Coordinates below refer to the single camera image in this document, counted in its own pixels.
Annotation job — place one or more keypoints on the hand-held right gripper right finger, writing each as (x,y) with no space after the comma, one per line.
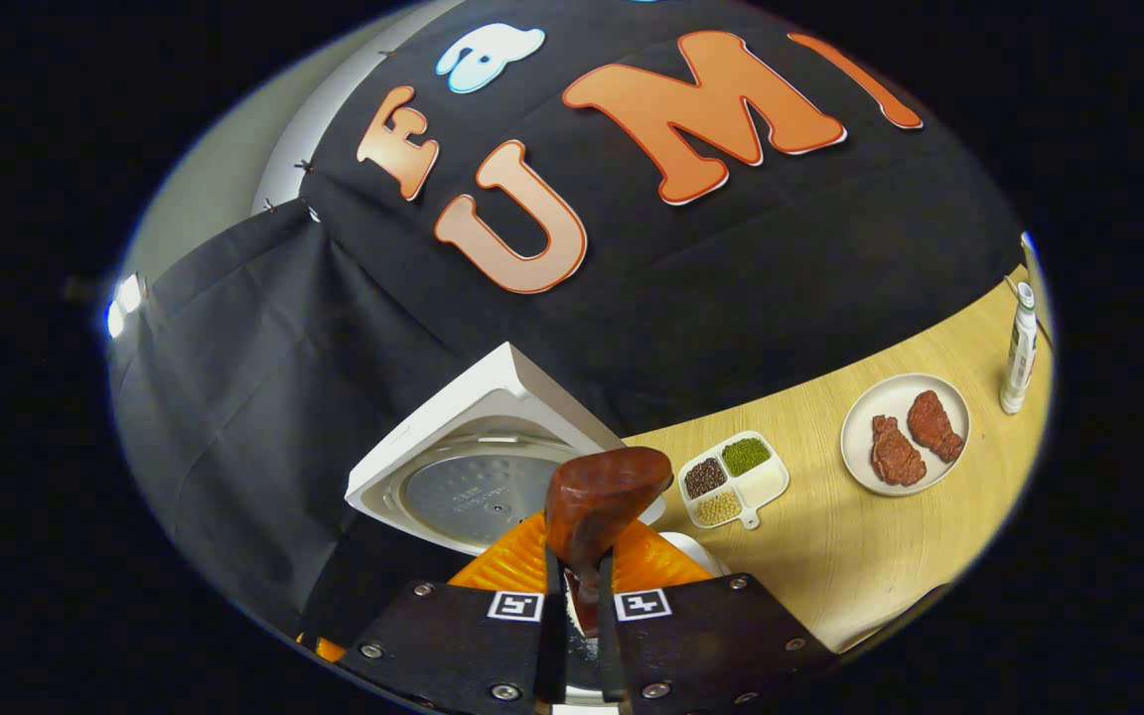
(711,641)

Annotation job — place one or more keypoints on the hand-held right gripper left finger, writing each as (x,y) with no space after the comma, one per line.
(453,641)

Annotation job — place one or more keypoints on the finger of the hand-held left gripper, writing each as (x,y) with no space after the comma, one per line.
(326,649)

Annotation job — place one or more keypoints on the white drink bottle green cap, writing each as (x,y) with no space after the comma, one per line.
(1019,348)

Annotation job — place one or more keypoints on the long ceiling lamp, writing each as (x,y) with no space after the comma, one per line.
(125,298)

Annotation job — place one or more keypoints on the white round plate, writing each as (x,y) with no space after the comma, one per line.
(865,467)

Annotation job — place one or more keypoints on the white rice cooker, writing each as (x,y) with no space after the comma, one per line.
(473,497)

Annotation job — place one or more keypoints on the brown wooden spoon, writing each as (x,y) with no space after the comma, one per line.
(602,492)

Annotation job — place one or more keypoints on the white divided bean dish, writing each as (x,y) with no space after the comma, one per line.
(766,485)

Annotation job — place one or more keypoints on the row of cloth clips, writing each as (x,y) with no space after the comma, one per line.
(306,167)

